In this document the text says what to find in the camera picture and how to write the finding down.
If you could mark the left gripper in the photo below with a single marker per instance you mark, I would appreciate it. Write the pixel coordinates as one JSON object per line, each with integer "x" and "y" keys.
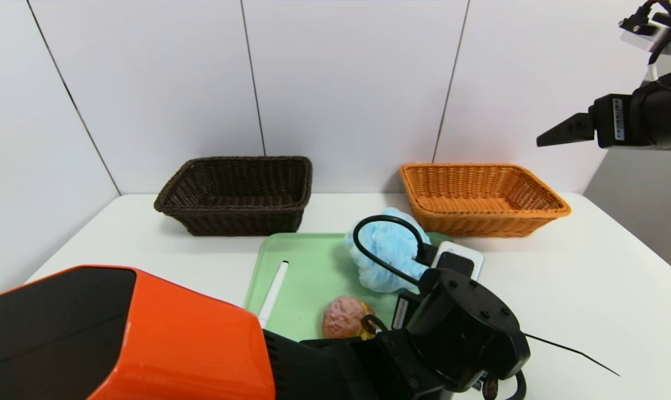
{"x": 403, "y": 313}

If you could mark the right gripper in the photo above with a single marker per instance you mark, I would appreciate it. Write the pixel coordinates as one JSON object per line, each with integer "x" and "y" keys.
{"x": 615, "y": 120}

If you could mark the cream puff bread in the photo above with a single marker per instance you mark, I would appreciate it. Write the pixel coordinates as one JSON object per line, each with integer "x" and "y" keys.
{"x": 344, "y": 319}

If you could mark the blue mesh bath sponge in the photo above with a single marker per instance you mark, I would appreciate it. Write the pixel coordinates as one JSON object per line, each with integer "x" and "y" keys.
{"x": 385, "y": 244}

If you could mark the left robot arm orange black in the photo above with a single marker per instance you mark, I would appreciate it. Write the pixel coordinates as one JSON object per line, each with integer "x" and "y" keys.
{"x": 146, "y": 333}

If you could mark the orange wicker basket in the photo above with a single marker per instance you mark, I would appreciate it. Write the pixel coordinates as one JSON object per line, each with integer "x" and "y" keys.
{"x": 480, "y": 225}

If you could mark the dark brown wicker basket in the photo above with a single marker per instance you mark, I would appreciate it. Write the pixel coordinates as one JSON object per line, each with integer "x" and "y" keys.
{"x": 230, "y": 222}

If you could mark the green plastic tray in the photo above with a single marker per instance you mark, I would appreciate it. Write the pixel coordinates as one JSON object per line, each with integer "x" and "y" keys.
{"x": 308, "y": 278}

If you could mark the white marker pen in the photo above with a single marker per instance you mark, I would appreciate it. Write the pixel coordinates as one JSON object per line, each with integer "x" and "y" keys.
{"x": 274, "y": 289}

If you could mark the thin black zip tie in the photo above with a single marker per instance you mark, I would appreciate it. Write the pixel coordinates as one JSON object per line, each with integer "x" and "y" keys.
{"x": 557, "y": 344}

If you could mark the left wrist camera silver box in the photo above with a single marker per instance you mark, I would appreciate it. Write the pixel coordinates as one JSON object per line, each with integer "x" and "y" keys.
{"x": 457, "y": 247}

